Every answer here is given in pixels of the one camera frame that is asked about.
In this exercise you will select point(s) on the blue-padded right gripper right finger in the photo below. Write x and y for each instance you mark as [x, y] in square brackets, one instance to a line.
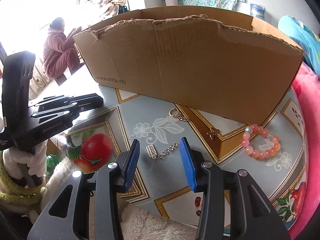
[233, 204]

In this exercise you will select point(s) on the patterned fruit tablecloth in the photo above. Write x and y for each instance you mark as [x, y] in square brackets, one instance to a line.
[274, 153]

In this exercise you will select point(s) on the small silver spring clip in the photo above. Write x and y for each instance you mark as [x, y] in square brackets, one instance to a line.
[155, 155]

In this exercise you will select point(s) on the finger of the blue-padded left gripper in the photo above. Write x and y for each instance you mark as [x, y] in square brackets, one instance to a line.
[84, 102]
[53, 115]

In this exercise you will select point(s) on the pile of clothes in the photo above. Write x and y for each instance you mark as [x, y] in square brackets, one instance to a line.
[111, 8]

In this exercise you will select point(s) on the person in maroon pyjamas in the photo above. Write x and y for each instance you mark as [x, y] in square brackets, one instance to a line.
[59, 52]

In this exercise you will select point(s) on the pink floral blanket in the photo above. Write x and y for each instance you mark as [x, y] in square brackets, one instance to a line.
[306, 86]

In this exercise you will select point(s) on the blue water jug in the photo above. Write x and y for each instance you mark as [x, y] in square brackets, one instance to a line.
[257, 11]

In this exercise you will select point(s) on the blue patterned quilt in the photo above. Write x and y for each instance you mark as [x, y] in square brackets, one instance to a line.
[304, 37]

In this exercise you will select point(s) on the brown cardboard box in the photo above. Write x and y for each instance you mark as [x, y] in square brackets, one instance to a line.
[218, 61]

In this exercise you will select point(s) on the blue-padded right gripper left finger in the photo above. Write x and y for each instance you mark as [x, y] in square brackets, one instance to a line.
[66, 216]

